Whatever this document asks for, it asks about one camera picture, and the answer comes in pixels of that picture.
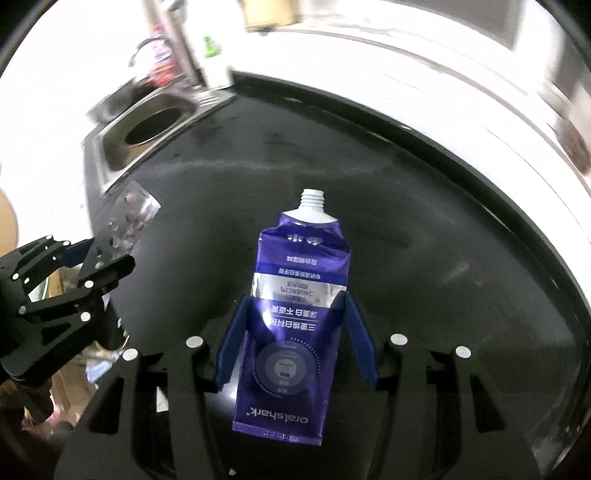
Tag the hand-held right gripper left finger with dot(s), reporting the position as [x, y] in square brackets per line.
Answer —
[228, 346]

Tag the green pump soap bottle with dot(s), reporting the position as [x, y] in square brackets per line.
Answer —
[216, 64]

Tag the round wooden board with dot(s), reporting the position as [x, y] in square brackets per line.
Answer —
[7, 224]

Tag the red label packet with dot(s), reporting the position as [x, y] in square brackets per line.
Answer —
[166, 55]

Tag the purple toothpaste tube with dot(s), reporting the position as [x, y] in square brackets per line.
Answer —
[291, 323]

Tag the steel sink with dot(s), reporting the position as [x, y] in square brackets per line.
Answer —
[147, 134]

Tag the person's left hand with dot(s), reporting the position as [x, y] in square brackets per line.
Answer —
[32, 401]

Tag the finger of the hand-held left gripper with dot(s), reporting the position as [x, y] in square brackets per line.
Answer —
[74, 254]
[117, 267]

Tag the silver pill blister pack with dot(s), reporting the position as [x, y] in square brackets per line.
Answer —
[131, 212]

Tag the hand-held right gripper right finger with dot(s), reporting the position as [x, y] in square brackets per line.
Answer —
[362, 341]

